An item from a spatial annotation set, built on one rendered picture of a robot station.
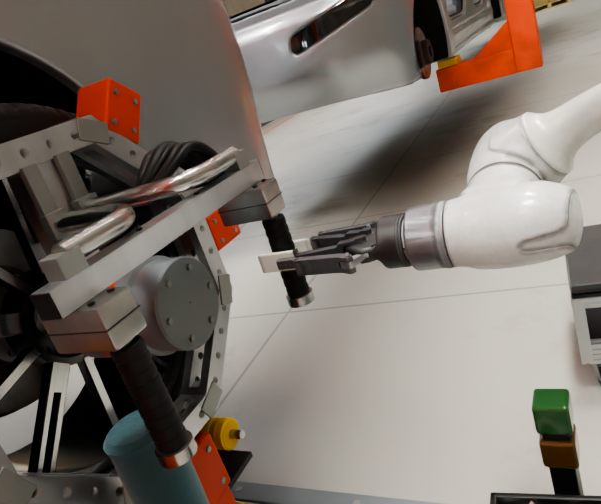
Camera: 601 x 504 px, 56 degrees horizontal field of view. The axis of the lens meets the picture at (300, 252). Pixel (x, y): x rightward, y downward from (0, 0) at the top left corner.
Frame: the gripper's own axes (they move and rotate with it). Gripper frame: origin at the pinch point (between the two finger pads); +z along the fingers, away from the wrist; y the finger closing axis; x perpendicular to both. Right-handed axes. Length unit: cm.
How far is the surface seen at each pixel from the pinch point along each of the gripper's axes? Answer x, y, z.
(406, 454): -83, 45, 14
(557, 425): -19.3, -14.2, -36.6
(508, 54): -18, 344, 5
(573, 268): -49, 84, -33
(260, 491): -75, 20, 46
